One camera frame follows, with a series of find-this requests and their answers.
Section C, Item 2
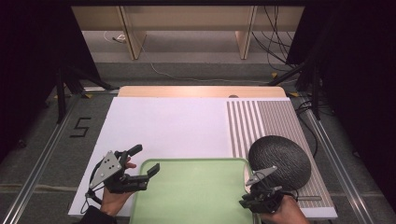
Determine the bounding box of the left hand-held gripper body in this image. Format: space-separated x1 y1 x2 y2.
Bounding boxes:
89 149 150 194

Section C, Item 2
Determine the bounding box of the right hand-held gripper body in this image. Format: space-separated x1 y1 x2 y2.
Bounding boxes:
238 165 285 215

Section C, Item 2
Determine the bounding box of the green plastic tray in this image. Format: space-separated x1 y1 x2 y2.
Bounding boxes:
129 158 262 224

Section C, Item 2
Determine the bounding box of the black woven round basket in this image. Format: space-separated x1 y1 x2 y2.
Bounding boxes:
247 134 312 192

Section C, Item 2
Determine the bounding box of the person's right hand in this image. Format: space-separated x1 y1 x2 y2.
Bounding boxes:
260 195 311 224

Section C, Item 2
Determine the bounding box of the person's left hand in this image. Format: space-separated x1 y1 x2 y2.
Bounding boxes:
99 157 138 217

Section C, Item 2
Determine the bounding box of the black tape numeral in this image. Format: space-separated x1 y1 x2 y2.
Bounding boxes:
69 117 92 139

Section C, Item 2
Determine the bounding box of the white foam board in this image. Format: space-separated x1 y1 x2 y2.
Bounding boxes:
67 96 339 219

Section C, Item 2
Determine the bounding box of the black metal stand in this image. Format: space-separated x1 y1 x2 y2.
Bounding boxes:
267 59 322 121
55 63 120 124

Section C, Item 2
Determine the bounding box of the striped grey placemat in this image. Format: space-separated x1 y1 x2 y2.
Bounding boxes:
226 100 336 209

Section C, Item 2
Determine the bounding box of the black curtain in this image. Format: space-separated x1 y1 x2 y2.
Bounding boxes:
285 0 396 203
0 0 101 162

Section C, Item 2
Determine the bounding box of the light wooden desk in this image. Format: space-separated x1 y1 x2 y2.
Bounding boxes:
70 5 305 61

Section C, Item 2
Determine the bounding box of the left hand-held gripper black cable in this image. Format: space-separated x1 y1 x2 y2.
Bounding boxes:
79 158 106 215

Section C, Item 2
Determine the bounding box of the hand-held gripper black cable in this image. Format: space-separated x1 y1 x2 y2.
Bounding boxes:
281 190 301 203
79 158 106 215

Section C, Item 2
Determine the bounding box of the right hand-held gripper black cable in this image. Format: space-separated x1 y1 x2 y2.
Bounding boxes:
281 190 301 203

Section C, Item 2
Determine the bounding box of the aluminium floor rail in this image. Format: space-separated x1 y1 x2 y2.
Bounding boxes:
298 94 373 224
0 92 83 224

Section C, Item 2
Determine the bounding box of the black floor cable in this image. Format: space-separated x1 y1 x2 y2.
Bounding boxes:
294 98 319 159

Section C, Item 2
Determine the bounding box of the white floor cable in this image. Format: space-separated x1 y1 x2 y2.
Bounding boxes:
103 30 270 86

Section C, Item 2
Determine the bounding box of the bundle of black cables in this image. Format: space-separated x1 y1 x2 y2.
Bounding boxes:
251 5 300 73

